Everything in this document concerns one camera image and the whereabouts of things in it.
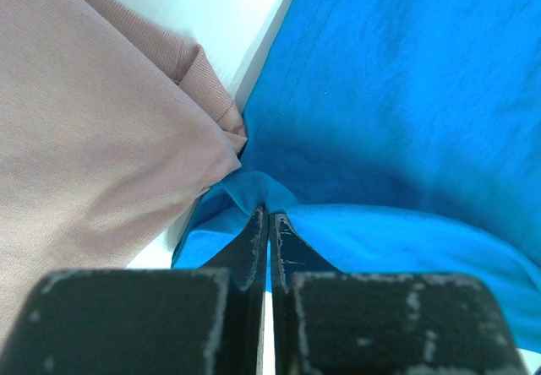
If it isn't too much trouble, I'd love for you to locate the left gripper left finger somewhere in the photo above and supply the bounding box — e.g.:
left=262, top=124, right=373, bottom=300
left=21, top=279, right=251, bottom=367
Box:
left=202, top=205, right=268, bottom=374

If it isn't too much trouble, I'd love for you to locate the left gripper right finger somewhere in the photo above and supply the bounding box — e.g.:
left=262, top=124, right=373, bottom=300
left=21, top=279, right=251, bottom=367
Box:
left=269, top=213, right=338, bottom=374

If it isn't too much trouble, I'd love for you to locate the blue t shirt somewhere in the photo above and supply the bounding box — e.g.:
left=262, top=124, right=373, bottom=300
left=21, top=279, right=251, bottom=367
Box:
left=172, top=0, right=540, bottom=351

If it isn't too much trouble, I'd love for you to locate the folded pink t shirt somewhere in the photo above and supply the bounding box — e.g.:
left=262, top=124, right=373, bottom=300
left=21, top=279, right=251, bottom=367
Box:
left=1, top=0, right=247, bottom=337

